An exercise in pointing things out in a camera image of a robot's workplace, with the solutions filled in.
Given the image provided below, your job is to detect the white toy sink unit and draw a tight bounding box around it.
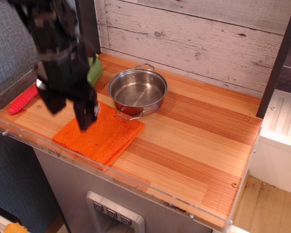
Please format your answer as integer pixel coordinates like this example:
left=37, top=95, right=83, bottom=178
left=249, top=90, right=291, bottom=192

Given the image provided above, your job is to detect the orange knitted cloth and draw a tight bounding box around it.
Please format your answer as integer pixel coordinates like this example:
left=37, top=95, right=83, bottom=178
left=52, top=103, right=146, bottom=166

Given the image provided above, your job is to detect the dark post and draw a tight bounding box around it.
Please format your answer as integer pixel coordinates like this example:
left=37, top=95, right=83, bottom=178
left=256, top=17, right=291, bottom=118
left=75, top=0, right=101, bottom=56

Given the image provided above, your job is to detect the dark left post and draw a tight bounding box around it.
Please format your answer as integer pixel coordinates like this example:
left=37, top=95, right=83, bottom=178
left=75, top=0, right=101, bottom=56

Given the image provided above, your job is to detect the stainless steel pot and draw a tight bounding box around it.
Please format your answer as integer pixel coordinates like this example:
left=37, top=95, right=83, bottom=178
left=108, top=63, right=168, bottom=121

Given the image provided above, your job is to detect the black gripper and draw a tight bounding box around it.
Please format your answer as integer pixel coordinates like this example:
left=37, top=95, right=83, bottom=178
left=35, top=36, right=99, bottom=131

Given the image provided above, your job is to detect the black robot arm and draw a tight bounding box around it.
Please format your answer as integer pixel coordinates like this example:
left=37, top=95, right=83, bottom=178
left=9, top=0, right=98, bottom=131

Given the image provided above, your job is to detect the yellow object at corner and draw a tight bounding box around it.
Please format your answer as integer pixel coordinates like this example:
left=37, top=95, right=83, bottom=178
left=3, top=223, right=28, bottom=233

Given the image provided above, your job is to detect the green toy bell pepper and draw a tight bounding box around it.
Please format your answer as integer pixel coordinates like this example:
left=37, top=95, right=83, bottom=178
left=87, top=54, right=103, bottom=88

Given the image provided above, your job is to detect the dark right post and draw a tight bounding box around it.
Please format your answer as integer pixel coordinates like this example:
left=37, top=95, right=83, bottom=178
left=256, top=17, right=291, bottom=118

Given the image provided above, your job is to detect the clear acrylic table guard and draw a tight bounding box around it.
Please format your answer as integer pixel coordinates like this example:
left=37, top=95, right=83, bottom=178
left=0, top=113, right=260, bottom=233

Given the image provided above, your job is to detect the grey toy fridge cabinet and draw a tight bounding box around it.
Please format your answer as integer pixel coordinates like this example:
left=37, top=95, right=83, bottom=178
left=34, top=149, right=212, bottom=233

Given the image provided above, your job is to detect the fork with red handle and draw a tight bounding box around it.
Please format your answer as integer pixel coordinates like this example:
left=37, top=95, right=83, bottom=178
left=8, top=79, right=46, bottom=115

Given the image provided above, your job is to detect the silver dispenser panel with buttons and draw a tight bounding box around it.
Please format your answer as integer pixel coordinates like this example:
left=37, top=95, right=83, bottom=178
left=86, top=190, right=146, bottom=233

